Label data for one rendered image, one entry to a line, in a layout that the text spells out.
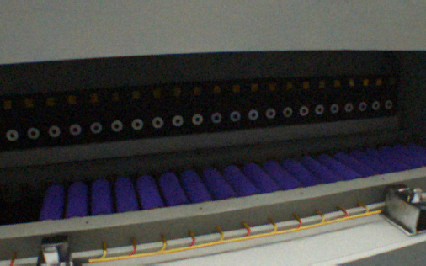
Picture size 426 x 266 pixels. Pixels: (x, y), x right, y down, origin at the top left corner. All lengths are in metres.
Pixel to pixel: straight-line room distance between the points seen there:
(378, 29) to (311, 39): 0.06
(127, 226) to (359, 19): 0.23
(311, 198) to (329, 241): 0.04
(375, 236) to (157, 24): 0.22
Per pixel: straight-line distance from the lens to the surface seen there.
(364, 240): 0.32
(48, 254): 0.25
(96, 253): 0.28
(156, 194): 0.33
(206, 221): 0.29
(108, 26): 0.26
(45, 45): 0.26
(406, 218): 0.33
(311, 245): 0.30
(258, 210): 0.30
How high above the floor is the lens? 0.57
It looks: 3 degrees up
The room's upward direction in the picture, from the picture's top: 6 degrees counter-clockwise
